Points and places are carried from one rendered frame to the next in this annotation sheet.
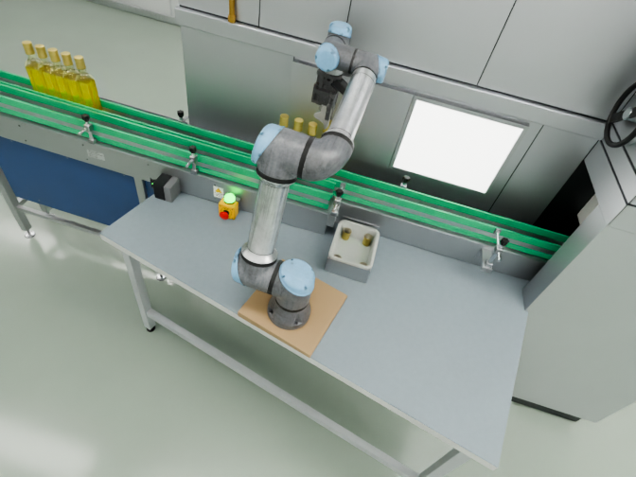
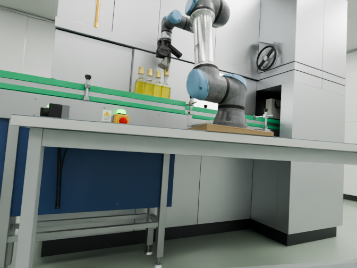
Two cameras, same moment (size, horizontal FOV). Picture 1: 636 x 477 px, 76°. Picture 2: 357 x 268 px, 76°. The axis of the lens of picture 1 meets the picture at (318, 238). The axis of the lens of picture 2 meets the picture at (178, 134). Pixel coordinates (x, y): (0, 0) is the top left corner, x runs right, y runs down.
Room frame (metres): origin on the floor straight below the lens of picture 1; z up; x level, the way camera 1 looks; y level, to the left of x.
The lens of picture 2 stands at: (0.07, 0.76, 0.68)
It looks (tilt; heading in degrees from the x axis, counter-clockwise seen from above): 3 degrees up; 327
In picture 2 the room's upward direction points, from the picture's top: 4 degrees clockwise
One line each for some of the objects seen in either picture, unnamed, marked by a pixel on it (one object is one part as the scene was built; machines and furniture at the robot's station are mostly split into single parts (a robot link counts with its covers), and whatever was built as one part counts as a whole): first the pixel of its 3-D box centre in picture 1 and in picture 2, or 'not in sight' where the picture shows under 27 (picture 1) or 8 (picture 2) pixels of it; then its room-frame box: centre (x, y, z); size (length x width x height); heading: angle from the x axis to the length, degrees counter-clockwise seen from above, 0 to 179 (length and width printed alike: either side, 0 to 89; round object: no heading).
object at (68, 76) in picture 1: (75, 86); not in sight; (1.48, 1.15, 1.02); 0.06 x 0.06 x 0.28; 84
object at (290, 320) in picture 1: (291, 303); (230, 118); (0.79, 0.04, 0.82); 0.15 x 0.15 x 0.10
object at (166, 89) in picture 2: not in sight; (164, 99); (1.37, 0.06, 0.99); 0.06 x 0.06 x 0.21; 84
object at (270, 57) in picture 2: (634, 114); (267, 58); (1.29, -0.87, 1.49); 0.21 x 0.05 x 0.21; 174
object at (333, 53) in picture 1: (335, 55); (175, 19); (1.27, 0.07, 1.47); 0.11 x 0.11 x 0.08; 83
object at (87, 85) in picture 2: (191, 164); (87, 87); (1.25, 0.56, 0.94); 0.07 x 0.04 x 0.13; 174
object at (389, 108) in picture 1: (396, 131); (189, 86); (1.48, -0.21, 1.15); 0.90 x 0.03 x 0.34; 84
